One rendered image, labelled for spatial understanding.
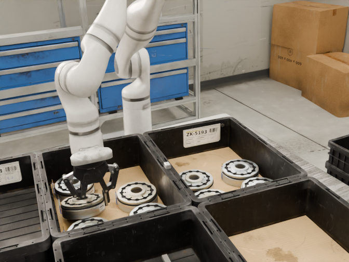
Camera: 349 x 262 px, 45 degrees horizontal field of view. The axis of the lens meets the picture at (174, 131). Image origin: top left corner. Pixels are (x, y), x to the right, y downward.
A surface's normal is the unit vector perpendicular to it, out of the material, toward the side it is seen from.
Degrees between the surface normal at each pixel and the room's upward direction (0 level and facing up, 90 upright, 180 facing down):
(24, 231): 0
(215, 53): 90
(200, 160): 0
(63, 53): 90
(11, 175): 90
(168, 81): 90
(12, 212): 0
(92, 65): 69
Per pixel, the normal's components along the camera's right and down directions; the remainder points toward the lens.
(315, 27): -0.84, 0.25
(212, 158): -0.03, -0.91
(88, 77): 0.68, 0.00
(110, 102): 0.45, 0.36
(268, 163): -0.93, 0.18
